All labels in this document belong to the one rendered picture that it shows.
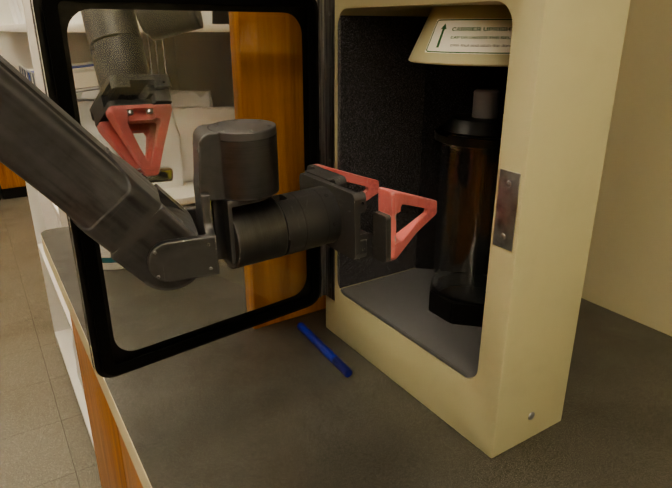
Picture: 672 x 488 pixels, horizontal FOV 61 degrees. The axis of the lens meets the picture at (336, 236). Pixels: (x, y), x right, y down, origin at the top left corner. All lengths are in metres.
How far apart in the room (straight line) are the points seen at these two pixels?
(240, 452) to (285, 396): 0.10
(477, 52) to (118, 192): 0.34
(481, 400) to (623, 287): 0.44
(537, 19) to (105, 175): 0.35
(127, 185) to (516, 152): 0.32
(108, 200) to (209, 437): 0.30
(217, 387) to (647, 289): 0.64
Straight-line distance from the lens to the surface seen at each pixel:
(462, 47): 0.58
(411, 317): 0.71
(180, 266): 0.48
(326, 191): 0.54
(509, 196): 0.51
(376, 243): 0.53
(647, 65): 0.93
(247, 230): 0.49
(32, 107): 0.46
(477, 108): 0.66
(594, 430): 0.71
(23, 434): 2.39
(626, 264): 0.98
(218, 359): 0.78
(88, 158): 0.46
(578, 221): 0.58
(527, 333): 0.58
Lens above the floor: 1.35
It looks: 20 degrees down
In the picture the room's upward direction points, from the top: straight up
